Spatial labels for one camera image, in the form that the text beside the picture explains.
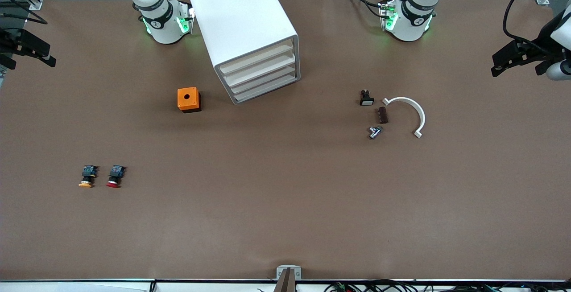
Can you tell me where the white table edge rail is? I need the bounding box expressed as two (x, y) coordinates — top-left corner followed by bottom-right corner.
(0, 278), (571, 292)

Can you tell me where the orange button enclosure box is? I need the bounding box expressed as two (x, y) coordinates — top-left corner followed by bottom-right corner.
(177, 87), (202, 114)

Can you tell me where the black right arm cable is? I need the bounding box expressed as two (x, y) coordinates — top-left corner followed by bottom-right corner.
(0, 0), (48, 25)

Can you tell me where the yellow mushroom push button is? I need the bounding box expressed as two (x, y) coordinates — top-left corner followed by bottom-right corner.
(78, 165), (99, 189)

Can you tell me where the white plastic drawer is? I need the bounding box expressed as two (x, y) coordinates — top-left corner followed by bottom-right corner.
(232, 74), (300, 103)
(219, 39), (296, 75)
(223, 52), (297, 85)
(228, 64), (298, 95)

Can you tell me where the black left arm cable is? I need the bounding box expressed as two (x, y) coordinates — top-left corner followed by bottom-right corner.
(502, 0), (554, 54)

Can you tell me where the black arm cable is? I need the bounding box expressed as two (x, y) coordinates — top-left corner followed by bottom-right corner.
(502, 0), (554, 54)
(0, 0), (48, 25)

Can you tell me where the red mushroom push button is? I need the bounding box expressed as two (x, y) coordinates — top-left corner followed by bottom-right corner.
(106, 164), (127, 189)

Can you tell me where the white drawer cabinet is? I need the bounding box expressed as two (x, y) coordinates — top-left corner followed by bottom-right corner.
(186, 0), (302, 105)

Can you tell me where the bundle of coloured cables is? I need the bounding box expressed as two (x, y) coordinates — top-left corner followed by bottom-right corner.
(323, 279), (571, 292)

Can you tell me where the white curved plastic clamp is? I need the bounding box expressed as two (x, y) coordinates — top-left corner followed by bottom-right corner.
(382, 96), (426, 139)

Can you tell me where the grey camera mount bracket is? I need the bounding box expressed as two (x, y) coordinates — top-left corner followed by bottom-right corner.
(276, 265), (302, 292)

